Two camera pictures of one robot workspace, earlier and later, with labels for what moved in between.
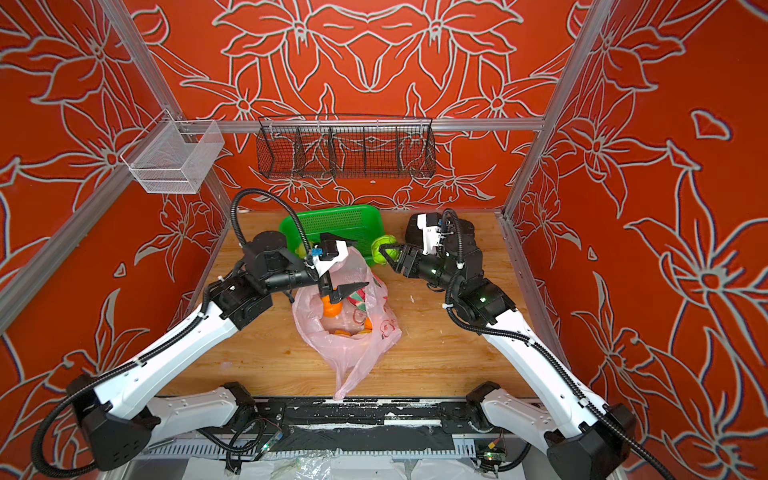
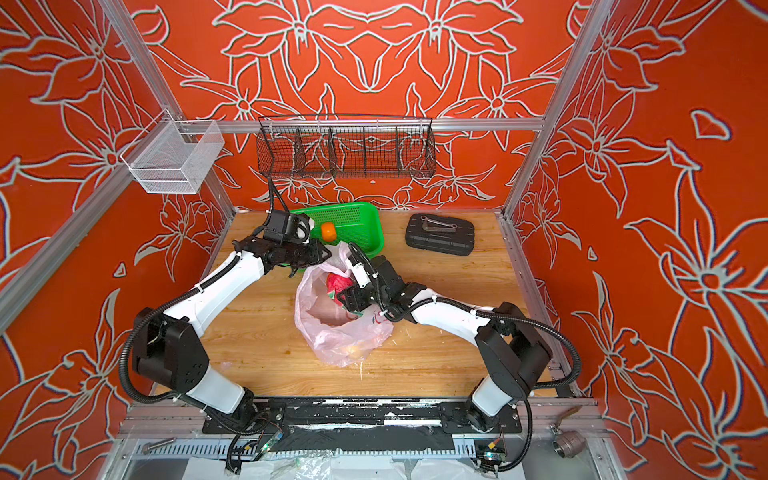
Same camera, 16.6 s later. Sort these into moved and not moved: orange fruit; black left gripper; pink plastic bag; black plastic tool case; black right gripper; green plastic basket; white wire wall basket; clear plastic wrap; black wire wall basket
Moved: orange fruit; black left gripper; pink plastic bag; black right gripper
Not moved: white wire wall basket; black plastic tool case; black wire wall basket; green plastic basket; clear plastic wrap
